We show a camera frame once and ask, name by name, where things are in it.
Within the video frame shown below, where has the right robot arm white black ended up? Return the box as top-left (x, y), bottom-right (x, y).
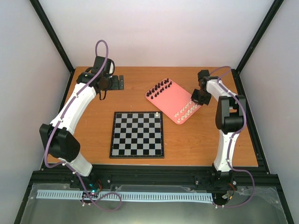
top-left (191, 70), bottom-right (246, 189)

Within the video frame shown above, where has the frame post black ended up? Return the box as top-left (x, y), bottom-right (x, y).
top-left (235, 0), bottom-right (285, 73)
top-left (29, 0), bottom-right (76, 74)

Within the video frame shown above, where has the pink plastic tray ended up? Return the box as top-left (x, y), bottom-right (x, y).
top-left (145, 78), bottom-right (200, 125)

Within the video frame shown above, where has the left frame post black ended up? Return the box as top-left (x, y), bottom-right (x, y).
top-left (29, 0), bottom-right (76, 74)

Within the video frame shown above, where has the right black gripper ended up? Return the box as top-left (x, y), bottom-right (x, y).
top-left (191, 89), bottom-right (211, 106)

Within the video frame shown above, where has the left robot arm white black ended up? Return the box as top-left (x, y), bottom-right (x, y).
top-left (39, 56), bottom-right (115, 188)

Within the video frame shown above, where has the black aluminium frame base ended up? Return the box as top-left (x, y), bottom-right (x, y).
top-left (14, 165), bottom-right (294, 224)

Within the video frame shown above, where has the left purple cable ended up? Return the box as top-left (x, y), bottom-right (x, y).
top-left (43, 40), bottom-right (122, 212)

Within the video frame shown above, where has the black and silver chessboard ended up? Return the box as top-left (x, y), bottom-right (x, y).
top-left (109, 111), bottom-right (164, 159)

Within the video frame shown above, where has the light blue cable duct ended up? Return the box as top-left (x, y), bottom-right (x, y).
top-left (36, 189), bottom-right (213, 203)

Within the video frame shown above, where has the right frame post black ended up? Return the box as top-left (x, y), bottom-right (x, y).
top-left (235, 0), bottom-right (285, 73)

